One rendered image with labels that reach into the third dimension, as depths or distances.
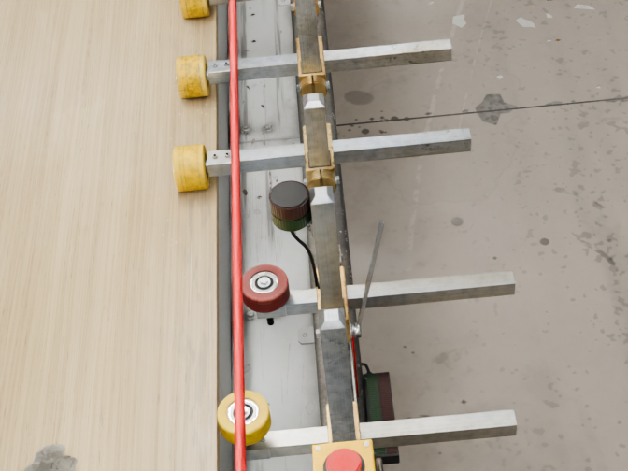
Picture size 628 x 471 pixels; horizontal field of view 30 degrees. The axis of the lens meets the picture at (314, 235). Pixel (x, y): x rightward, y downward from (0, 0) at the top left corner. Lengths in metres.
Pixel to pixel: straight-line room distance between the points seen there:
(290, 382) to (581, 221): 1.33
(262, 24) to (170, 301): 1.12
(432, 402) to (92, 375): 1.19
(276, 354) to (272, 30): 0.97
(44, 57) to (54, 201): 0.42
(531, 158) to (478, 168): 0.15
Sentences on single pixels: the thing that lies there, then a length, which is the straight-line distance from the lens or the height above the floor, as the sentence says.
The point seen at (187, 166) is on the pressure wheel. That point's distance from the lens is 2.05.
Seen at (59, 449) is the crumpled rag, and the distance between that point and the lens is 1.81.
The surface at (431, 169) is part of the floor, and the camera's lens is 3.37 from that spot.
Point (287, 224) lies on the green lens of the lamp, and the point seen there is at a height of 1.11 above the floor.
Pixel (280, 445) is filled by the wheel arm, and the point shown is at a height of 0.82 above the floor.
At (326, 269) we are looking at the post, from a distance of 1.83.
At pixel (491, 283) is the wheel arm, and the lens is 1.97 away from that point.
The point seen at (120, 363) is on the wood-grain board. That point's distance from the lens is 1.88.
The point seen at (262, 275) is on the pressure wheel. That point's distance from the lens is 1.95.
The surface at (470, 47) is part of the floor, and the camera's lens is 3.78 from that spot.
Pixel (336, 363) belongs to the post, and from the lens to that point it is 1.60.
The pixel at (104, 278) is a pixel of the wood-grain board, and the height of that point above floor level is 0.90.
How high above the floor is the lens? 2.38
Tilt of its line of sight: 48 degrees down
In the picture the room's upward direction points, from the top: 6 degrees counter-clockwise
